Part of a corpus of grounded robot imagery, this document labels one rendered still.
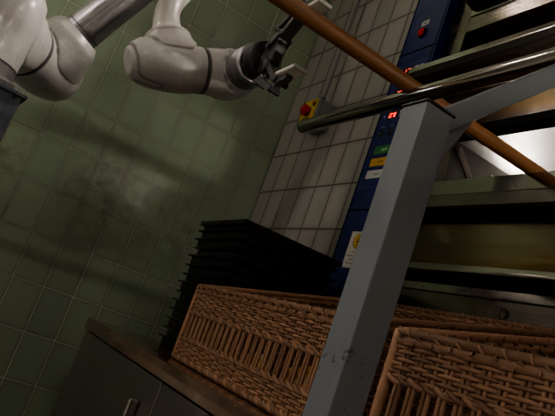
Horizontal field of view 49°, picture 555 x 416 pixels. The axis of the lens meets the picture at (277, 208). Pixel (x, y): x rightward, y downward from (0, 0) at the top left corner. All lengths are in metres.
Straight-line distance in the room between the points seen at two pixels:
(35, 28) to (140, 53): 0.38
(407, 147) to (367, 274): 0.14
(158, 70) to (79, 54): 0.46
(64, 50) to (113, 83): 0.53
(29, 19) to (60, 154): 0.66
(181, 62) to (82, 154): 0.91
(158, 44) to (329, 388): 0.89
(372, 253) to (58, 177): 1.62
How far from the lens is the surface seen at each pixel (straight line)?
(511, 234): 1.36
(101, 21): 1.74
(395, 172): 0.64
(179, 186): 2.23
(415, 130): 0.65
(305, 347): 0.83
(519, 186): 1.38
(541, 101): 1.49
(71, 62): 1.72
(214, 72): 1.34
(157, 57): 1.29
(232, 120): 2.34
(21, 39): 1.58
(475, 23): 1.80
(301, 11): 1.05
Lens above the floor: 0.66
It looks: 12 degrees up
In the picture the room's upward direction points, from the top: 20 degrees clockwise
